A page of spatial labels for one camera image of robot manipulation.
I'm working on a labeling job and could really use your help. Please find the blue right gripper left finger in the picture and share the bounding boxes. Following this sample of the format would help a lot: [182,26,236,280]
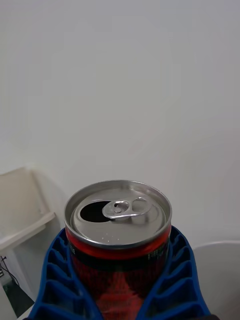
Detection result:
[28,227,105,320]

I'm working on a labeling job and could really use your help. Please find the thin black cable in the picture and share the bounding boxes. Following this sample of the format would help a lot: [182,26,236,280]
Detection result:
[0,255,20,288]

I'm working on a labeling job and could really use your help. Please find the red and black drink can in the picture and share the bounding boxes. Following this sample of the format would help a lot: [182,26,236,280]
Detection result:
[63,179,173,320]

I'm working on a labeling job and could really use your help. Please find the white shelf unit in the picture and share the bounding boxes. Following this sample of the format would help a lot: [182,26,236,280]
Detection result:
[0,166,57,252]

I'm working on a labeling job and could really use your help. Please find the grey plastic waste bin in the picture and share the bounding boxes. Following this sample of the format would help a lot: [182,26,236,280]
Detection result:
[191,239,240,320]

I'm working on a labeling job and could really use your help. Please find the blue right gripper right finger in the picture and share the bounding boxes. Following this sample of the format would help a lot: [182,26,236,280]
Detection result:
[139,224,219,320]

